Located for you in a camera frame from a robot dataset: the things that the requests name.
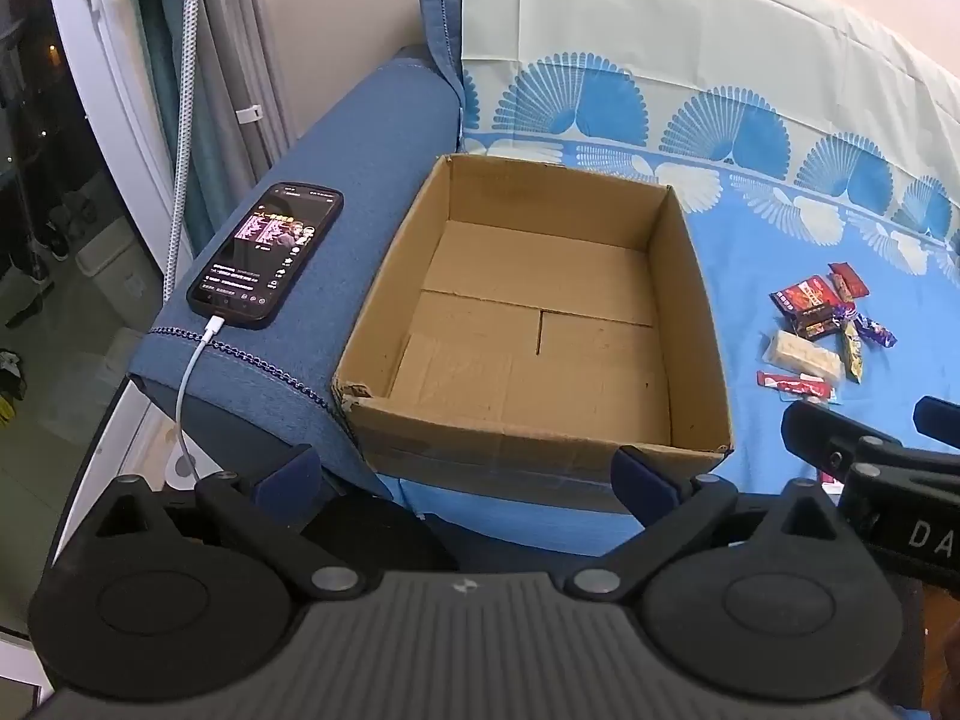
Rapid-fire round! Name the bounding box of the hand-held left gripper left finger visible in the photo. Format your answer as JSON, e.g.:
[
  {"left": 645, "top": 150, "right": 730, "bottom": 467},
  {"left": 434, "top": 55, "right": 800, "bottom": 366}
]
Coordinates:
[{"left": 90, "top": 444, "right": 387, "bottom": 604}]

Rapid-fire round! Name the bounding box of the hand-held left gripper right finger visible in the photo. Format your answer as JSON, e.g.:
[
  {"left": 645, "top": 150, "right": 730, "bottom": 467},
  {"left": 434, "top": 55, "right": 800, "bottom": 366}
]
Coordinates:
[{"left": 566, "top": 446, "right": 865, "bottom": 604}]

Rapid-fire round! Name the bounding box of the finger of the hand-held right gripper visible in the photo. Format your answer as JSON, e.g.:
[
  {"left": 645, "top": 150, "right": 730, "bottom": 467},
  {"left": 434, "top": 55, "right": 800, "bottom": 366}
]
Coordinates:
[
  {"left": 913, "top": 395, "right": 960, "bottom": 455},
  {"left": 780, "top": 397, "right": 960, "bottom": 485}
]

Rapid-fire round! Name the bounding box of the large red white snack packet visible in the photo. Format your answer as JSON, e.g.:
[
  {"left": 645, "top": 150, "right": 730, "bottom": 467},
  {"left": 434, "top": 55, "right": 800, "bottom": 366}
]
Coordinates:
[{"left": 756, "top": 370, "right": 835, "bottom": 401}]

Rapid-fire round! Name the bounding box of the clear white rice cracker packet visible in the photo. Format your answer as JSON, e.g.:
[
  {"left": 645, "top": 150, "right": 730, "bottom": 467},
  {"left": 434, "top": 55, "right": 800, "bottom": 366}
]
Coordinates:
[{"left": 760, "top": 329, "right": 845, "bottom": 384}]

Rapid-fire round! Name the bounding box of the purple snack bar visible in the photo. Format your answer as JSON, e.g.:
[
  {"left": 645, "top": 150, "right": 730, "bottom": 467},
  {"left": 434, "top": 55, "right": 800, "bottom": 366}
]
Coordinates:
[{"left": 838, "top": 302, "right": 899, "bottom": 351}]

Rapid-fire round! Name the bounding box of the plain red snack packet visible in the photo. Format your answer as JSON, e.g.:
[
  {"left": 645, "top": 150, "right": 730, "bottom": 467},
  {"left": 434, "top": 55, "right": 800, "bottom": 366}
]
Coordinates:
[{"left": 770, "top": 277, "right": 842, "bottom": 320}]

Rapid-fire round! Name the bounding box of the red yellow striped snack packet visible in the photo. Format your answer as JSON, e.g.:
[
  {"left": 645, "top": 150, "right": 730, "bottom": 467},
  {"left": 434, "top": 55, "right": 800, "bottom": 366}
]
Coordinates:
[{"left": 828, "top": 262, "right": 870, "bottom": 302}]

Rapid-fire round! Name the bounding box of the brown cardboard box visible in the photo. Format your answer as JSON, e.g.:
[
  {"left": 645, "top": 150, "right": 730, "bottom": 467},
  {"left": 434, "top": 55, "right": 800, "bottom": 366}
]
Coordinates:
[{"left": 331, "top": 154, "right": 737, "bottom": 493}]

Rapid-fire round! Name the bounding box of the black smartphone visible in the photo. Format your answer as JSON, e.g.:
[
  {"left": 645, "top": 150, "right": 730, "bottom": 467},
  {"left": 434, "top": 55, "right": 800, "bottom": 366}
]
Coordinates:
[{"left": 185, "top": 181, "right": 345, "bottom": 332}]

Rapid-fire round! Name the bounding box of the blue fan-print sheet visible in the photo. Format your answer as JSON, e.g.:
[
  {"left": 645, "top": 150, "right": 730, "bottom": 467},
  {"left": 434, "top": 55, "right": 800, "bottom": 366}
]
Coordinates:
[{"left": 396, "top": 0, "right": 960, "bottom": 520}]

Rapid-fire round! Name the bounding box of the white trash bin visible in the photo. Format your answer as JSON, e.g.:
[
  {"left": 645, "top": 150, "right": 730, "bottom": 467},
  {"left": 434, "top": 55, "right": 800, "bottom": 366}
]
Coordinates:
[{"left": 74, "top": 232, "right": 146, "bottom": 281}]

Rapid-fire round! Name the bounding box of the pair of dark shoes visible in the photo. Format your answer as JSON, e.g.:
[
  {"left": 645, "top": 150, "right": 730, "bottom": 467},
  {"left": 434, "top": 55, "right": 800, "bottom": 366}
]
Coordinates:
[{"left": 33, "top": 190, "right": 95, "bottom": 265}]

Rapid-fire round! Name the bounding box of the blue sofa armrest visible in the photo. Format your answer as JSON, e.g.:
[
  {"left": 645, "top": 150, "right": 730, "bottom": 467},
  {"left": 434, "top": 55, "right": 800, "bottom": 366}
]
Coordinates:
[{"left": 124, "top": 0, "right": 640, "bottom": 562}]

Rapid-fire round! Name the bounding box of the grey teal curtain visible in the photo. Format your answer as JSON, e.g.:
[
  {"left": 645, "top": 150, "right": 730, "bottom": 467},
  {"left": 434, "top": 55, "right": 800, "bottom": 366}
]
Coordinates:
[{"left": 126, "top": 0, "right": 301, "bottom": 250}]

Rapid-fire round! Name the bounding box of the white charging cable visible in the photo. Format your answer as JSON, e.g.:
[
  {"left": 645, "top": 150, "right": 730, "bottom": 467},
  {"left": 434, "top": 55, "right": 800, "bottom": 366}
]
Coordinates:
[{"left": 175, "top": 315, "right": 226, "bottom": 482}]

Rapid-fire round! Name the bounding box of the black white braided cable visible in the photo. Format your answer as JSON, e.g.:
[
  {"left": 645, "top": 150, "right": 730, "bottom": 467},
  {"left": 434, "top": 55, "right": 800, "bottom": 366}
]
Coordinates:
[{"left": 160, "top": 0, "right": 206, "bottom": 302}]

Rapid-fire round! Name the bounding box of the white window frame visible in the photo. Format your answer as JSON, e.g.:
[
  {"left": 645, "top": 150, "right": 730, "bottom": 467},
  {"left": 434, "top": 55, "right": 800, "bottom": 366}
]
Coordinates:
[{"left": 0, "top": 0, "right": 200, "bottom": 691}]

